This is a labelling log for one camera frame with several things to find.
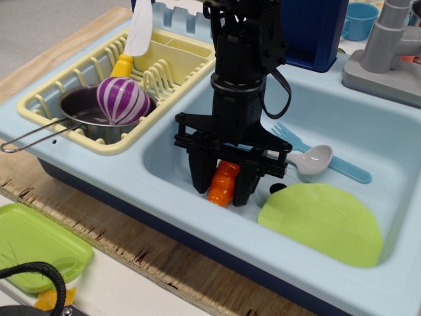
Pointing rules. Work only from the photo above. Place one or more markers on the green plastic plate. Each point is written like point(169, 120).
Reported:
point(326, 219)

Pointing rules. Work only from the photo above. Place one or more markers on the orange toy carrot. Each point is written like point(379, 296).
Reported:
point(221, 191)

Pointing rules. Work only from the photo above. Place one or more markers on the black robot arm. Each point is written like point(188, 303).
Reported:
point(250, 46)

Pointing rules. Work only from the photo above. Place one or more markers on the white knife yellow handle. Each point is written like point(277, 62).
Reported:
point(138, 40)

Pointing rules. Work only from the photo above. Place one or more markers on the grey ladle blue handle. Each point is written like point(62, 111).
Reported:
point(312, 162)

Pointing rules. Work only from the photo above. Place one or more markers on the yellow object under tray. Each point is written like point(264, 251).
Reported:
point(47, 299)

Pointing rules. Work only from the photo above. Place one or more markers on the metal saucepan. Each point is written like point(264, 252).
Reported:
point(83, 116)

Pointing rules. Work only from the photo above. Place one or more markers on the blue plastic fork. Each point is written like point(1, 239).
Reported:
point(339, 165)

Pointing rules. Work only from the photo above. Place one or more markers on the purple striped toy onion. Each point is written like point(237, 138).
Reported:
point(122, 100)

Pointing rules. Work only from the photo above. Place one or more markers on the light blue toy sink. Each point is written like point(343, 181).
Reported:
point(149, 182)

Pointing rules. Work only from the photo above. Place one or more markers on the dark blue box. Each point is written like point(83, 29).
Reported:
point(312, 29)

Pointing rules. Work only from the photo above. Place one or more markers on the wooden board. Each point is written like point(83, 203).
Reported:
point(137, 271)

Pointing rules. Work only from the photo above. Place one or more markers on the green plastic tray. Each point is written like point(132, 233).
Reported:
point(27, 236)

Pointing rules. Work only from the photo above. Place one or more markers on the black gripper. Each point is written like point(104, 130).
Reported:
point(232, 132)

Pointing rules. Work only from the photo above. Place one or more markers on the yellow dish rack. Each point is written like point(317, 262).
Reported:
point(170, 68)

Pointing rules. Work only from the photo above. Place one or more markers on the grey toy faucet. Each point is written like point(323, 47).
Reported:
point(378, 69)

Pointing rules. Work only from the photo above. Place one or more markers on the blue plastic cup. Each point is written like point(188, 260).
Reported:
point(359, 19)

